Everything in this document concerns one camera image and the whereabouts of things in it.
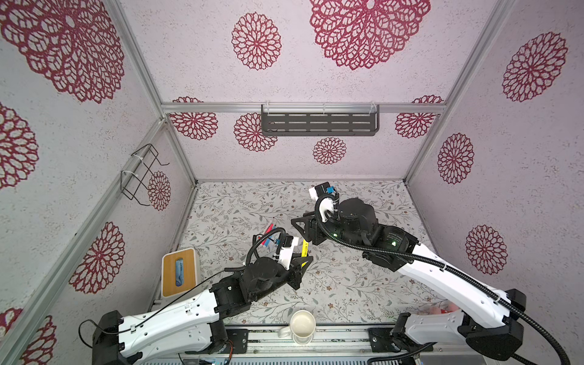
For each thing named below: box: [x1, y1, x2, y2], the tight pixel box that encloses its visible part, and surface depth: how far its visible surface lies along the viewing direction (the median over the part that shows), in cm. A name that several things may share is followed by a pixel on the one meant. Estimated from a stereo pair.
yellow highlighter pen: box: [301, 238, 309, 268], surface depth 65 cm
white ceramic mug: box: [277, 309, 317, 346], surface depth 75 cm
